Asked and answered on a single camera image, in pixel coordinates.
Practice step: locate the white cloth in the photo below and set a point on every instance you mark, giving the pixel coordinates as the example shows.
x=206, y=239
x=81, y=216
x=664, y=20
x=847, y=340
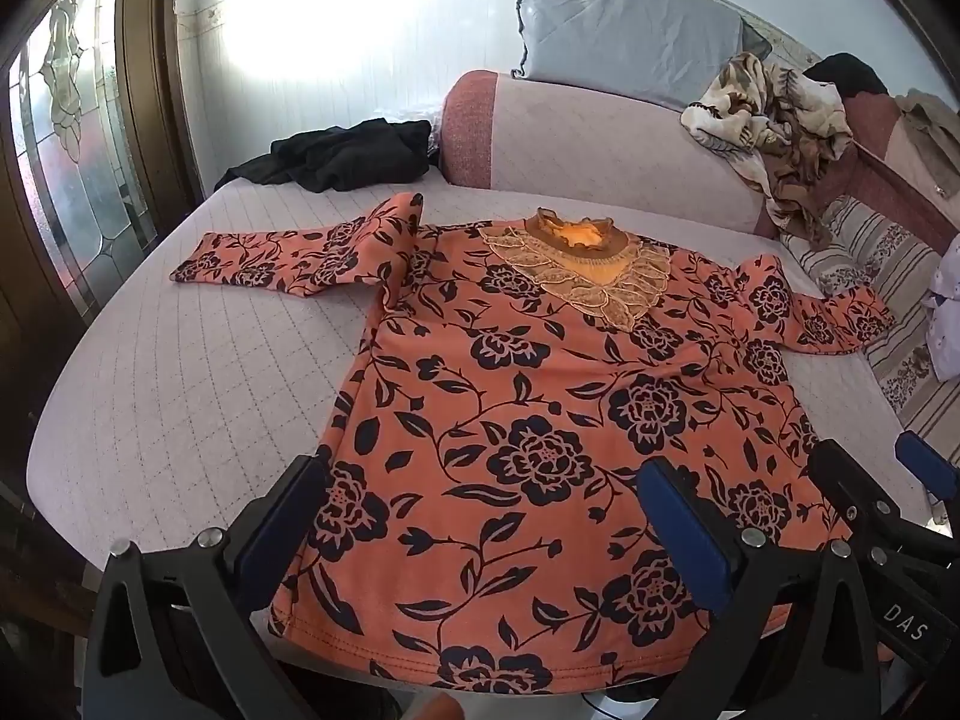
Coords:
x=946, y=315

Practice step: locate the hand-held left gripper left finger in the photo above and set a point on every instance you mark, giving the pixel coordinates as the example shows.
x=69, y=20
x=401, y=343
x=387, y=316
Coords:
x=294, y=504

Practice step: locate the striped floral bed sheet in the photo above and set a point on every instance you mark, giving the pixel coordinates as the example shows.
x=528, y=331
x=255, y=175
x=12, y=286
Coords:
x=885, y=277

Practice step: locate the brown jacket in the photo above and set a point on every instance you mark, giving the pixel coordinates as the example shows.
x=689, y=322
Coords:
x=926, y=142

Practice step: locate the black garment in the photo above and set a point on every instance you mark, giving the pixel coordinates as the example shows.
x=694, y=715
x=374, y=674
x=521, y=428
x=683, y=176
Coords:
x=345, y=151

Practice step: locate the wooden stained glass door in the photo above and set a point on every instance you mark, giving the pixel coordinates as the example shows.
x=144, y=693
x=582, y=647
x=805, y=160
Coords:
x=67, y=165

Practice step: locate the grey pillow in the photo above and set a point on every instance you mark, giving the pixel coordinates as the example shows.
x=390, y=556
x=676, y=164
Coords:
x=630, y=30

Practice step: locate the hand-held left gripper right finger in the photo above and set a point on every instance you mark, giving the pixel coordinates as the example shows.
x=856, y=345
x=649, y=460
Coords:
x=686, y=540

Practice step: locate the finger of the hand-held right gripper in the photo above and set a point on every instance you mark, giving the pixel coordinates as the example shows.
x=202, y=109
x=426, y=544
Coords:
x=926, y=457
x=851, y=480

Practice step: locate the orange floral long-sleeve shirt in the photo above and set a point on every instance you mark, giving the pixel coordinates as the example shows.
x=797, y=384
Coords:
x=540, y=420

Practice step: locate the pink quilted bolster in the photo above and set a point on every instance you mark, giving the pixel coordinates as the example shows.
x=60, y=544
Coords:
x=585, y=150

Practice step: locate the dark cloth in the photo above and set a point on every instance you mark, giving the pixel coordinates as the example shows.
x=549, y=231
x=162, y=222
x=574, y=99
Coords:
x=847, y=71

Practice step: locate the beige floral blanket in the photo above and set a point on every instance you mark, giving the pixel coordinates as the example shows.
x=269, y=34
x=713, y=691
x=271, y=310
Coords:
x=780, y=127

